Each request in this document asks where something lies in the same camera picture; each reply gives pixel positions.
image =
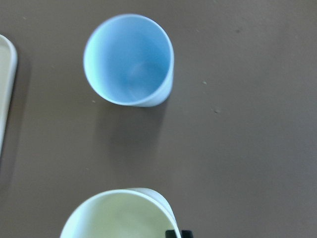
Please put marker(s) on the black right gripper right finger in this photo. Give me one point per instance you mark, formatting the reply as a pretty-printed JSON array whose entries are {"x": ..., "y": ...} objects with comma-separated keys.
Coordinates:
[{"x": 187, "y": 234}]

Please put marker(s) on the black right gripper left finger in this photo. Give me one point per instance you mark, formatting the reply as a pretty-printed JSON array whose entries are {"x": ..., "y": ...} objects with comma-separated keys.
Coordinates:
[{"x": 170, "y": 234}]

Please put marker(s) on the pale yellow cup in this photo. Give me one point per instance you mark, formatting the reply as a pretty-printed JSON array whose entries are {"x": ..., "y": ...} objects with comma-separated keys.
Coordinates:
[{"x": 122, "y": 213}]

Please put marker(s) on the light blue cup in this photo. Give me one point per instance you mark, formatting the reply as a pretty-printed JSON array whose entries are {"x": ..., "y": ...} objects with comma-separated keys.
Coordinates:
[{"x": 129, "y": 61}]

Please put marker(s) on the cream rabbit tray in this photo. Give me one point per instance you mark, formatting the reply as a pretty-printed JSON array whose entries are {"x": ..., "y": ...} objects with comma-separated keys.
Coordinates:
[{"x": 8, "y": 66}]

